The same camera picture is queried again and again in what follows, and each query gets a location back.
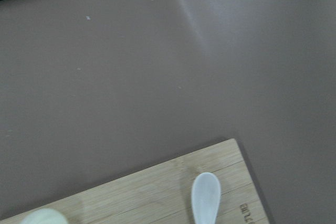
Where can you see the white ceramic spoon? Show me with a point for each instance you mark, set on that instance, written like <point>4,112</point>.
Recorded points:
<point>205,198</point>

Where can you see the bamboo cutting board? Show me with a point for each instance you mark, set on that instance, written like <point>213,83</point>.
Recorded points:
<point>162,193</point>

